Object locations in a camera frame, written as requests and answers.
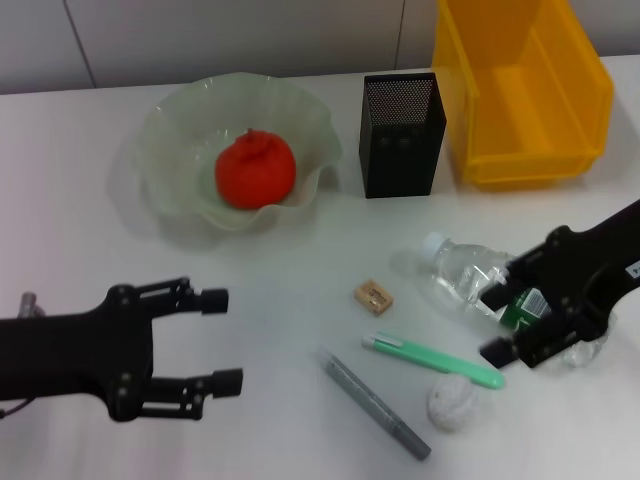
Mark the white paper ball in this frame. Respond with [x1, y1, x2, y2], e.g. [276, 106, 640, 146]
[426, 374, 482, 434]

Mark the black mesh pen holder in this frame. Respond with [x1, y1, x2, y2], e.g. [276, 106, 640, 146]
[358, 71, 448, 200]

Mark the orange fruit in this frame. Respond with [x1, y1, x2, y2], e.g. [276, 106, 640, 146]
[214, 127, 297, 210]

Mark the left gripper cable with connector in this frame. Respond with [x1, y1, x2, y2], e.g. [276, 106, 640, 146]
[0, 291, 47, 419]

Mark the pale green wavy fruit bowl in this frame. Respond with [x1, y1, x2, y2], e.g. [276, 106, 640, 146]
[134, 71, 344, 232]

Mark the grey marker pen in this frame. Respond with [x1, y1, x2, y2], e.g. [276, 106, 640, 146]
[318, 347, 432, 462]

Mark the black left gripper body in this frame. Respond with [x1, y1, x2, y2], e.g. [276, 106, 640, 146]
[0, 282, 156, 424]

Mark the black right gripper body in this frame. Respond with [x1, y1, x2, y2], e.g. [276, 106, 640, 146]
[505, 198, 640, 371]

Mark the mint green utility knife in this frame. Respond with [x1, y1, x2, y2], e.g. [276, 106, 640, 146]
[360, 330, 506, 391]

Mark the clear green-label water bottle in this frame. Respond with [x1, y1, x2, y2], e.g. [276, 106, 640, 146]
[418, 231, 614, 369]

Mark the beige eraser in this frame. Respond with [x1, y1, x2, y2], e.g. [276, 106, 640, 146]
[353, 280, 395, 317]

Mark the yellow plastic bin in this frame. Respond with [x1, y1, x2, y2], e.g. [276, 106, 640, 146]
[431, 0, 615, 194]

